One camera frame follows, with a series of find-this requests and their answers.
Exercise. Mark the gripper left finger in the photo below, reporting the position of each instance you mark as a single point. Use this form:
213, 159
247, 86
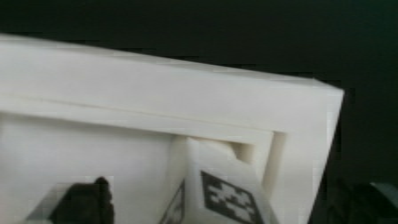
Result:
85, 207

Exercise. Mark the white square table top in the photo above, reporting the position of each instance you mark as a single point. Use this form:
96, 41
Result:
98, 105

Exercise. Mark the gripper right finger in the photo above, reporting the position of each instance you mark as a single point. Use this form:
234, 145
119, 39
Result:
362, 203

